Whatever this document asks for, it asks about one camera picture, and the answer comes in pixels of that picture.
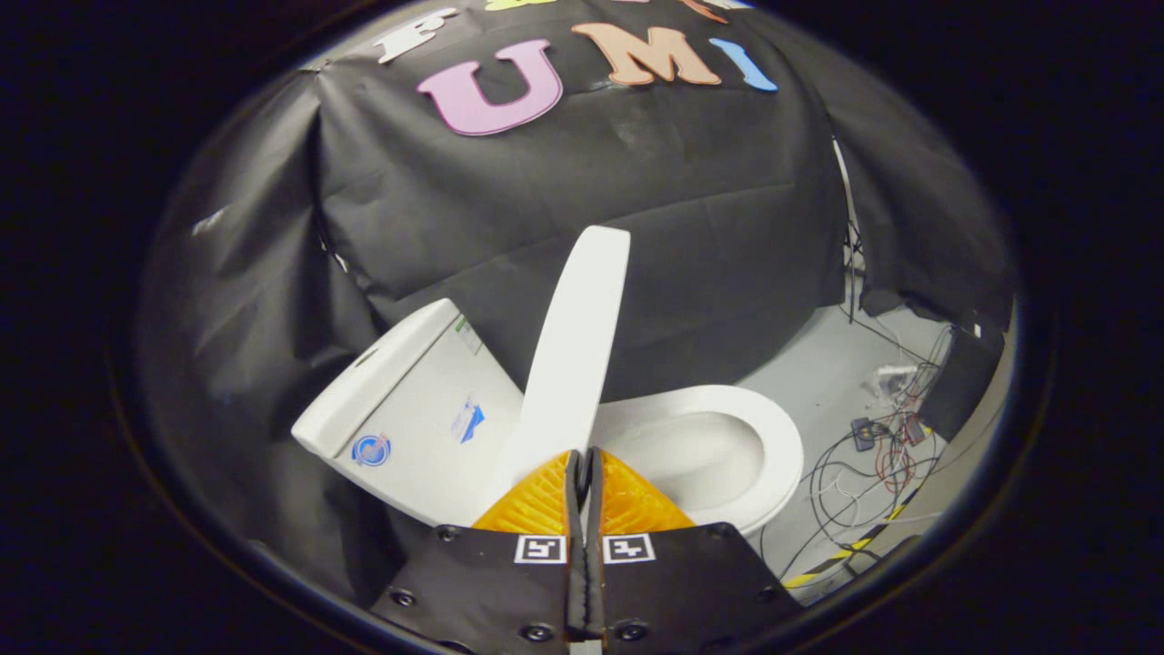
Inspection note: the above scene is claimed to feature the black backdrop cloth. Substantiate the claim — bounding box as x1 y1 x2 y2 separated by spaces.
136 0 1016 609

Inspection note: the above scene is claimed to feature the black box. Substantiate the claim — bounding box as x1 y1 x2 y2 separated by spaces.
918 320 1008 444

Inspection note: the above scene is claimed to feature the yellow black striped tape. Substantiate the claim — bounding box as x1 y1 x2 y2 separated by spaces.
782 502 912 590

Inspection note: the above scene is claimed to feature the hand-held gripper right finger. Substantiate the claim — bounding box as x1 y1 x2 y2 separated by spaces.
587 446 807 652

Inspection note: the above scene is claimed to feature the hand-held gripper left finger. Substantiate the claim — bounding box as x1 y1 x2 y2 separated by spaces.
368 448 588 652

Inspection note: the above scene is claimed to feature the white toilet lid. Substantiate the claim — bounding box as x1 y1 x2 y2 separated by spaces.
491 226 632 512

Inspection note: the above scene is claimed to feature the tangle of floor cables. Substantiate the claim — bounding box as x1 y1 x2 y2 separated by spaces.
762 309 965 583

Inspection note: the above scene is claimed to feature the white toilet bowl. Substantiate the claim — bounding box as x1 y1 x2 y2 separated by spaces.
618 411 794 539

